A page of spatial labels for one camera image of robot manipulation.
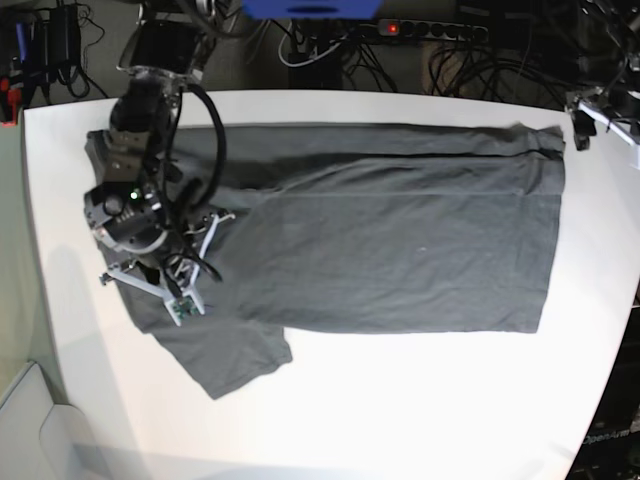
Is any black power strip red switch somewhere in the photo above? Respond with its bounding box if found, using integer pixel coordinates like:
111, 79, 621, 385
377, 19, 489, 43

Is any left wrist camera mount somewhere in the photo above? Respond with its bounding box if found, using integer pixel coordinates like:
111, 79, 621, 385
565, 87, 639, 170

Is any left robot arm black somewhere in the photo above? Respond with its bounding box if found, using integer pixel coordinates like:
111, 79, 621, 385
577, 1, 639, 97

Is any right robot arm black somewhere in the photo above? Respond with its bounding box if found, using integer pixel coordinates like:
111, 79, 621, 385
84, 1, 227, 284

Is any dark grey t-shirt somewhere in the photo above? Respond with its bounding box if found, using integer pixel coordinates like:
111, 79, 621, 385
119, 123, 565, 399

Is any blue box overhead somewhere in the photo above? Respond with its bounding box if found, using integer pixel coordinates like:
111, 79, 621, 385
242, 0, 382, 20

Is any white cable loop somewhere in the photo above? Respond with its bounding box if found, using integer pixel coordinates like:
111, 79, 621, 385
277, 29, 346, 68

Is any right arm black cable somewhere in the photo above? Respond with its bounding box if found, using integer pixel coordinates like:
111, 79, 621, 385
187, 84, 229, 206

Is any grey bin at left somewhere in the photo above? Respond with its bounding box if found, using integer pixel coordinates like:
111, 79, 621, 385
1, 362, 111, 479

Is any red clamp at left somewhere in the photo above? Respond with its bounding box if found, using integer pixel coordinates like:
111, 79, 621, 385
1, 76, 22, 127

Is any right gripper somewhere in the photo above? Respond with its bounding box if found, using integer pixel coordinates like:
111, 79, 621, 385
134, 244, 193, 280

